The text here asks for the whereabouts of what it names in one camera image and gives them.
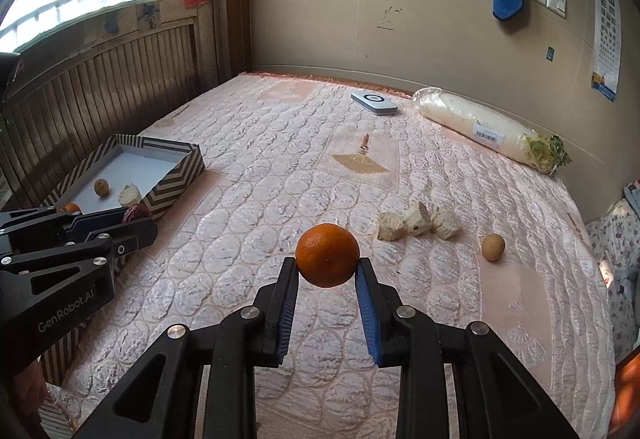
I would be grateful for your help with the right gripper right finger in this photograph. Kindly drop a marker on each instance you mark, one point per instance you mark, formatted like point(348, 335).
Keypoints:
point(496, 396)

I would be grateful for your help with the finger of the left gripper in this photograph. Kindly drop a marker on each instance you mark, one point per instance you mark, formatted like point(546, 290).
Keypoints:
point(46, 226)
point(107, 243)

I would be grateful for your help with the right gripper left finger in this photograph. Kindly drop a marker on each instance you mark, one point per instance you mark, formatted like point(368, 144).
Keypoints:
point(206, 376)

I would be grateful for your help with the brown longan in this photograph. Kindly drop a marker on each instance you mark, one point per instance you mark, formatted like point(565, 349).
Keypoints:
point(492, 247)
point(101, 187)

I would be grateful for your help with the large orange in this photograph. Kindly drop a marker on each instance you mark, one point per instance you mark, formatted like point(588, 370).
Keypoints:
point(327, 255)

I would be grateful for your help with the dark red date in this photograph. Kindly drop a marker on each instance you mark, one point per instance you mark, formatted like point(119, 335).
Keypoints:
point(136, 212)

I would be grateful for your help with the small orange near tray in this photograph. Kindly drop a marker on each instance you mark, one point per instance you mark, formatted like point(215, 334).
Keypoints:
point(70, 207)

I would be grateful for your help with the pale sugarcane chunk front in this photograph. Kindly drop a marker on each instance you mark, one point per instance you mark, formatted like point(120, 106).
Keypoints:
point(129, 196)

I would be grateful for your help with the pale sugarcane chunk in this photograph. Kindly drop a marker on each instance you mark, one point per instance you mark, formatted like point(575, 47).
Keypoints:
point(129, 196)
point(417, 219)
point(445, 223)
point(391, 227)

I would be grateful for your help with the striped white tray box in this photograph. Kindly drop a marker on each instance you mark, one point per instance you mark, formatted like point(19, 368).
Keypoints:
point(161, 169)

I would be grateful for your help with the wooden furniture edge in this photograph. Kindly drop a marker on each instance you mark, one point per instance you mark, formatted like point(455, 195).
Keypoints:
point(624, 421)

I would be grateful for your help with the pink quilted bed cover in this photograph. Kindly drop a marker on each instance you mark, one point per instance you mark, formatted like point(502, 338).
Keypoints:
point(282, 156)

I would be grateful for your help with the pale sugarcane chunk right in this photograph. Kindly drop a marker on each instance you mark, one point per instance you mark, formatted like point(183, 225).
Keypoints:
point(445, 223)

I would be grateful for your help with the floral blanket pile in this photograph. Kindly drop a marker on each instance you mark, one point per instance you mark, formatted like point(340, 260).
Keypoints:
point(615, 243)

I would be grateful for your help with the pale sugarcane chunk middle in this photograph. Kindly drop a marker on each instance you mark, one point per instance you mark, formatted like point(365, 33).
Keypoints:
point(417, 219)

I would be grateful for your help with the pale sugarcane chunk left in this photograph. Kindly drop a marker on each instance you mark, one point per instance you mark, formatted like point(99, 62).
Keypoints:
point(391, 227)

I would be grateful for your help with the wrapped white daikon radish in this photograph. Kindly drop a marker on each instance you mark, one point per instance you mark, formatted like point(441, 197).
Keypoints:
point(487, 127)

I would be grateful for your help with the white square device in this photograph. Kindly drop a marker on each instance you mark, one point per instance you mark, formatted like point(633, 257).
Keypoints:
point(374, 102)

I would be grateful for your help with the eye chart poster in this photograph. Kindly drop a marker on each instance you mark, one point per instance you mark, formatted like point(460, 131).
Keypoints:
point(607, 48)

